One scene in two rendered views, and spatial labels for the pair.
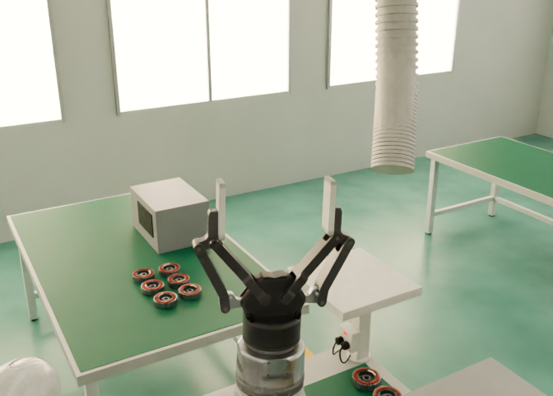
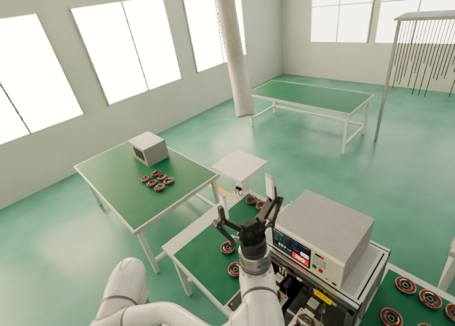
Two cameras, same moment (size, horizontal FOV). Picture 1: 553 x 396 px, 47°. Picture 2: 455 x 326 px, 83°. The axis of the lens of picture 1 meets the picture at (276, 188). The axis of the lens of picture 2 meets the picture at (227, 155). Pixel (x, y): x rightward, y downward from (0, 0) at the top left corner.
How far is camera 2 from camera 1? 0.30 m
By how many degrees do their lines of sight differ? 14
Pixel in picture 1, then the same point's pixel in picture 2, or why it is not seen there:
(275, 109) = (177, 87)
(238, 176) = (168, 119)
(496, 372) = (310, 195)
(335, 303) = (235, 177)
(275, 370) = (261, 263)
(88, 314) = (128, 202)
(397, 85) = (240, 78)
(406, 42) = (240, 58)
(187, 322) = (171, 195)
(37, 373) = (134, 267)
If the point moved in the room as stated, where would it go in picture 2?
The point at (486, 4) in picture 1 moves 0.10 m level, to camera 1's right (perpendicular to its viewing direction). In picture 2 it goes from (254, 22) to (258, 21)
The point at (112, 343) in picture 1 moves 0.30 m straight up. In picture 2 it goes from (143, 213) to (133, 190)
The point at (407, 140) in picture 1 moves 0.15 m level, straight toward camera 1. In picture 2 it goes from (249, 102) to (252, 108)
